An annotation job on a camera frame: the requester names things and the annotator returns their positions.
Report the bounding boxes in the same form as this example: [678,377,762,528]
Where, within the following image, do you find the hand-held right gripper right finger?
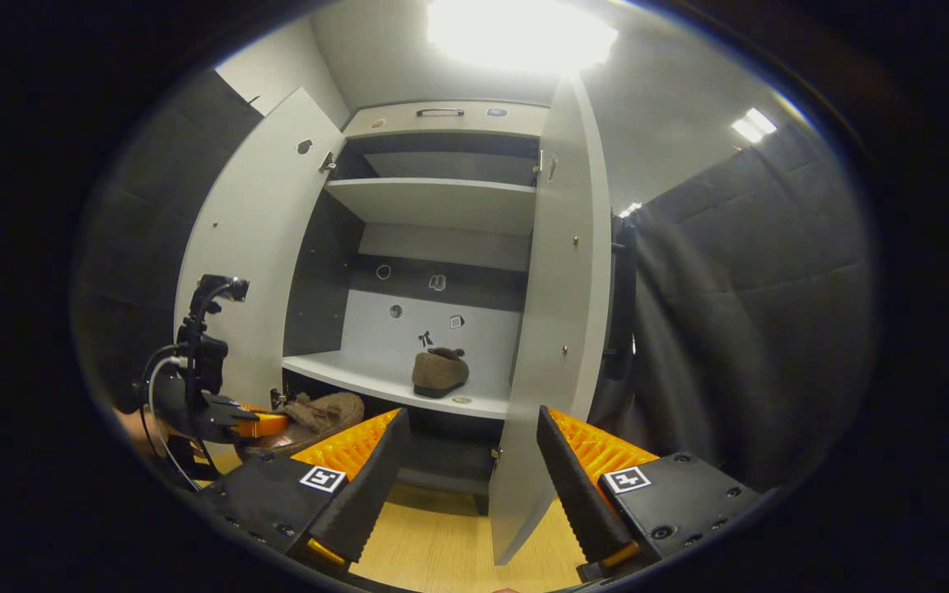
[536,405,764,581]

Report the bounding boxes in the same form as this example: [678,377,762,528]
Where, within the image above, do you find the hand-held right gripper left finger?
[194,408,412,577]

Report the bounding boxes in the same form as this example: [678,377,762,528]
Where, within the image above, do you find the brown fuzzy shoe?
[236,392,366,460]
[411,347,470,399]

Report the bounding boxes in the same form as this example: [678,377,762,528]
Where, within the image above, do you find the grey shoe cabinet door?
[489,74,614,567]
[174,88,348,413]

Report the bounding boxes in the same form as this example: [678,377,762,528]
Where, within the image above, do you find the grey shoe cabinet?
[281,100,549,516]

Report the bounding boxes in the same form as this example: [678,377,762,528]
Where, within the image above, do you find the small ceiling light panel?
[732,107,778,145]

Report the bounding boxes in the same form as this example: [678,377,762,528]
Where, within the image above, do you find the large ceiling light panel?
[428,0,617,73]

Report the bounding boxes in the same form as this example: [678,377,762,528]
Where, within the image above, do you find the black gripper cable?
[139,344,203,493]

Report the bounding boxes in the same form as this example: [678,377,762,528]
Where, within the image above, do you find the black door handle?
[610,212,637,359]

